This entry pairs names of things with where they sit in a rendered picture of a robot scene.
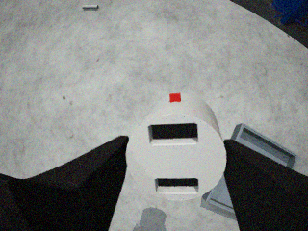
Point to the grey square tray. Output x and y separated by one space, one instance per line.
258 142

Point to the white round cartridge with two slots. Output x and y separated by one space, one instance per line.
176 152

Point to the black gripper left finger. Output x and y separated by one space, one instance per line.
78 196

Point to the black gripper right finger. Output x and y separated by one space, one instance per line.
266 196

